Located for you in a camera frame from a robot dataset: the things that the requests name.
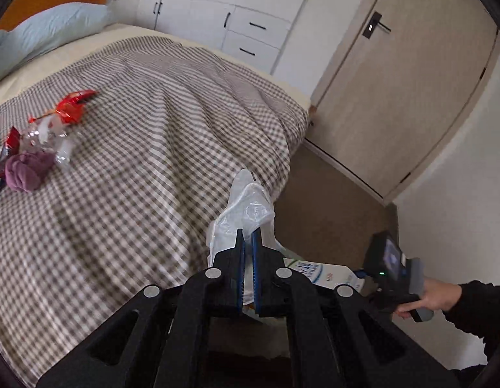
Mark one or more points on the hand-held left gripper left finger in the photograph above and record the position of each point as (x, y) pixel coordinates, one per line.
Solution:
(240, 266)

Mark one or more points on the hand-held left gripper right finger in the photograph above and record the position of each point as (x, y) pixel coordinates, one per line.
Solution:
(256, 266)

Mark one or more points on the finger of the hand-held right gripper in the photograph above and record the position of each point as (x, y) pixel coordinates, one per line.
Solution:
(359, 281)

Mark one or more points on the white and blue carton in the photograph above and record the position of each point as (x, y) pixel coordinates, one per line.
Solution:
(322, 273)

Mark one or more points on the pale plastic bag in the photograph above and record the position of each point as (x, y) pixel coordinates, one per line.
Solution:
(250, 210)

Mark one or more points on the shiny red wrapper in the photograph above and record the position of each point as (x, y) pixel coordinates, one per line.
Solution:
(74, 105)

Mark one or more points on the clear plastic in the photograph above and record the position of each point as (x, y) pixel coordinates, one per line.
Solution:
(48, 137)

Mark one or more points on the purple cloth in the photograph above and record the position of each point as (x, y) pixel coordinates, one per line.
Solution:
(27, 169)

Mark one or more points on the dark red and white wrapper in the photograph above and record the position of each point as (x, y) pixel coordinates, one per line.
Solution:
(9, 145)

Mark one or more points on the person's right forearm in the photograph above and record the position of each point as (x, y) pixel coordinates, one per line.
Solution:
(480, 315)

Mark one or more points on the person's right hand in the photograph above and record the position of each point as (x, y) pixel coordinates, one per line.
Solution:
(439, 295)

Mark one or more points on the checked blanket with lace edge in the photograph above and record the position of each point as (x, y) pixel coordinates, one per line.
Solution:
(153, 169)

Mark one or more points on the beige room door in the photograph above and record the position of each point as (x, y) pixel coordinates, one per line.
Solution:
(395, 89)

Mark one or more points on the white wardrobe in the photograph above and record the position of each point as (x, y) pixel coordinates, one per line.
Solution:
(217, 0)

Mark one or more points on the light blue pillow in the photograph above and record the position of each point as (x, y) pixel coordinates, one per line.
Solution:
(52, 28)

